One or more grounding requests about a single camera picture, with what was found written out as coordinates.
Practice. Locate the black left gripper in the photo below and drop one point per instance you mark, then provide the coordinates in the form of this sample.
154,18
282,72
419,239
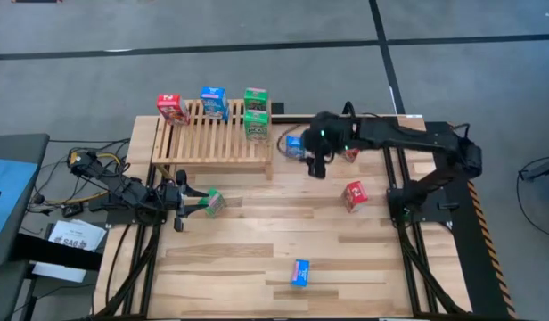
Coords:
172,198

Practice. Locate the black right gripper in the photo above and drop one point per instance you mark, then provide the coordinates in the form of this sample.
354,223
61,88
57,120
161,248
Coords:
321,134

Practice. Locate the green Apple Jacks cereal box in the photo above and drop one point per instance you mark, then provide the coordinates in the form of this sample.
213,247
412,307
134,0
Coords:
256,99
256,127
215,204

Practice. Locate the blue Rice Krispies cereal box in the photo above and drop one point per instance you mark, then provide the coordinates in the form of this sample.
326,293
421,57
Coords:
300,273
213,100
293,147

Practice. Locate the red Froot Loops cereal box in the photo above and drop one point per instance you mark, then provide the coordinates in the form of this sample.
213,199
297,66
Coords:
354,196
171,107
352,155

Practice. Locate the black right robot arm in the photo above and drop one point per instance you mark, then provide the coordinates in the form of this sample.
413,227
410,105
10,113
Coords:
412,138

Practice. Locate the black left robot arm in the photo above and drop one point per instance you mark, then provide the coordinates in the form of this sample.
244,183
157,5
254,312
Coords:
118,187

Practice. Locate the slatted wooden shelf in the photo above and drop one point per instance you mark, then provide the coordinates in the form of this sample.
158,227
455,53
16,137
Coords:
212,151

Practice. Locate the white printed paper sheet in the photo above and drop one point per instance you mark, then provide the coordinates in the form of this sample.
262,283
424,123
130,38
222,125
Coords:
76,232

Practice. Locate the black power adapter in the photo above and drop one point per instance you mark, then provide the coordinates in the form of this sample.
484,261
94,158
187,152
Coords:
72,209

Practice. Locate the dark grey desk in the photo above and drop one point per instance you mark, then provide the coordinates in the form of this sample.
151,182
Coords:
20,147
5,290

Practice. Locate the blue flat pad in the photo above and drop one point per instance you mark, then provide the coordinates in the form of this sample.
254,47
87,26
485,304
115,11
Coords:
7,200

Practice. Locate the black stand foot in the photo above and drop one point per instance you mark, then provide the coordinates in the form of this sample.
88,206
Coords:
542,170

